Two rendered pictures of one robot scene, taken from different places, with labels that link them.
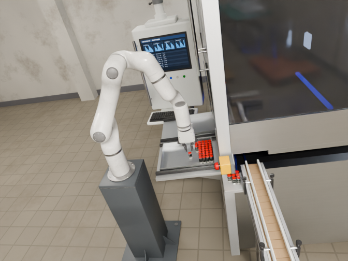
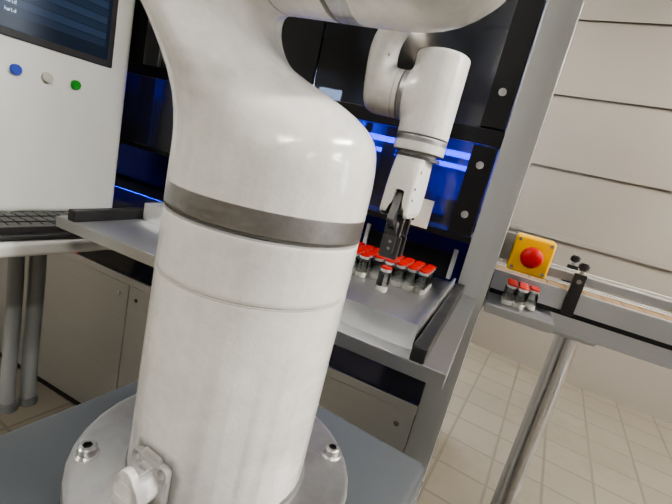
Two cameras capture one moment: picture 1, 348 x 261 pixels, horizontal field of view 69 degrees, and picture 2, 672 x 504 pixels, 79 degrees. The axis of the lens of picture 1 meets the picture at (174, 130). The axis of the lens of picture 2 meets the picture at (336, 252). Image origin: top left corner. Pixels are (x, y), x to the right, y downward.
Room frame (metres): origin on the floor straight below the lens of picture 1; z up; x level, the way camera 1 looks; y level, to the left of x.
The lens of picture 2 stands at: (1.21, 0.64, 1.09)
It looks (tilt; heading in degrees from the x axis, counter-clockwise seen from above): 13 degrees down; 281
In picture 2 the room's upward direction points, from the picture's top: 14 degrees clockwise
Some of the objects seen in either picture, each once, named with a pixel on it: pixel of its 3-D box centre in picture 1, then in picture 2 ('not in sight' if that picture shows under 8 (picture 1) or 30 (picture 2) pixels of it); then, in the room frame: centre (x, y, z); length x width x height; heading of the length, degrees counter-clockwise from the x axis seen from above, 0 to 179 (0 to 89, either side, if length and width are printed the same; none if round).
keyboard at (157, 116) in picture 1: (171, 115); (28, 224); (1.98, -0.01, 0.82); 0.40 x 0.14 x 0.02; 74
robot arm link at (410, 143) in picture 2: (184, 125); (419, 147); (1.26, -0.07, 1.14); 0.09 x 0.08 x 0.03; 80
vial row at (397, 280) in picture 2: (200, 151); (382, 269); (1.27, -0.13, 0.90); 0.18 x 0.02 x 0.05; 170
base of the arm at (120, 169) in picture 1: (117, 161); (240, 350); (1.31, 0.40, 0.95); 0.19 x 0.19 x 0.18
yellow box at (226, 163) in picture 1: (226, 164); (530, 254); (1.00, -0.23, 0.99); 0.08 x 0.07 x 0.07; 80
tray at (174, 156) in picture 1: (187, 154); (366, 280); (1.29, -0.05, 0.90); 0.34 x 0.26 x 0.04; 80
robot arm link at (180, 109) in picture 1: (182, 113); (430, 95); (1.26, -0.07, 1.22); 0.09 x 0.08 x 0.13; 174
